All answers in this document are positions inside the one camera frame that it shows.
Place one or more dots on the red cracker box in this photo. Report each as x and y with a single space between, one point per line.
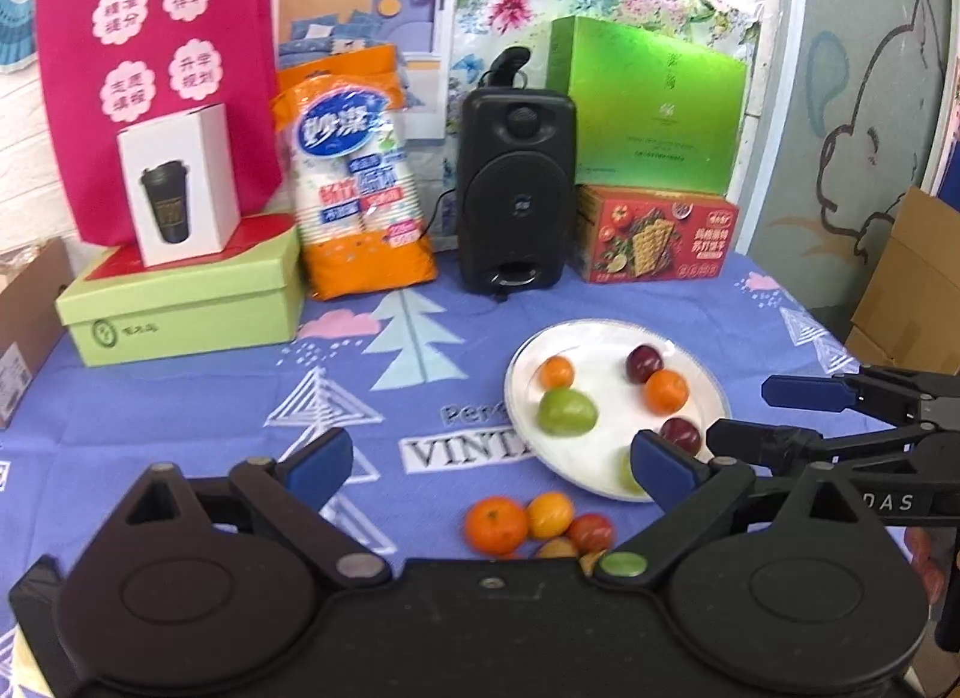
648 235

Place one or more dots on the large green gift box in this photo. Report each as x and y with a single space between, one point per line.
653 111

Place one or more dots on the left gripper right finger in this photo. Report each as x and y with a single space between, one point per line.
698 502

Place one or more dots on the blue patterned tablecloth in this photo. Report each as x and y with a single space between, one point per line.
130 567

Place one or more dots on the sweet day poster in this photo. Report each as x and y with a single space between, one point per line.
367 1

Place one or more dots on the light green shoe box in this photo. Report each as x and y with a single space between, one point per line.
121 311

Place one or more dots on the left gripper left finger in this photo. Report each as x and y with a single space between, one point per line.
285 499

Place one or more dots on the dark purple plum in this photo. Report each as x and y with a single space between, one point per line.
684 434
642 363

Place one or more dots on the white round plate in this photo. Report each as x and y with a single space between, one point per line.
598 350

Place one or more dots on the yellow green small fruit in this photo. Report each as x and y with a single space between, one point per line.
560 547

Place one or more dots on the white coffee cup box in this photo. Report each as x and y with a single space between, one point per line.
180 184

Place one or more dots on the pink tote bag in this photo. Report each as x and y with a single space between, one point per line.
108 64

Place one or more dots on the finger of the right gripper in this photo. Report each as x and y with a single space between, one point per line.
923 455
891 395

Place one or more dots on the red apple fruit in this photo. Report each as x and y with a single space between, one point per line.
591 533

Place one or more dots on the black speaker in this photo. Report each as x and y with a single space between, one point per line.
515 192

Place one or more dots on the orange paper cup package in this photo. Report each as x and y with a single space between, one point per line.
339 121

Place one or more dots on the small orange tangerine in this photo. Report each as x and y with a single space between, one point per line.
556 372

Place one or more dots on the large orange tangerine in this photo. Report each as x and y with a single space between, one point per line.
666 392

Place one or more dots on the yellow orange fruit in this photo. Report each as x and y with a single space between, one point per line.
549 515

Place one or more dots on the brown cardboard box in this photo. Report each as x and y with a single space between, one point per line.
33 278
909 314

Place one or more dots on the brown cardboard box right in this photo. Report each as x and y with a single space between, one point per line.
909 314

